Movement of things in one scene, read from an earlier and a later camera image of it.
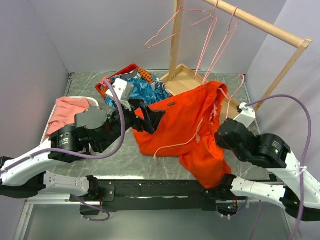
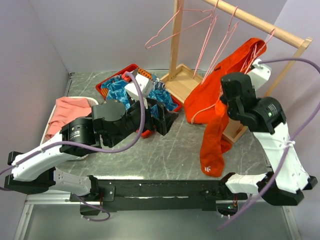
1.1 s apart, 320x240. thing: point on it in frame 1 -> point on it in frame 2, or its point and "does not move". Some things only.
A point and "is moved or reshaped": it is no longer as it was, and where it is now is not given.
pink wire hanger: [179, 31] does not move
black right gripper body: [220, 142] -> [223, 100]
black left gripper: [152, 119] does not move
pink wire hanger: [229, 98] is moved or reshaped
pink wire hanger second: [212, 28] does not move
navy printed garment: [159, 85] does not move
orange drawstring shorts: [187, 131] -> [203, 105]
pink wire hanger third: [230, 34] does not move
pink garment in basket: [66, 108] does not move
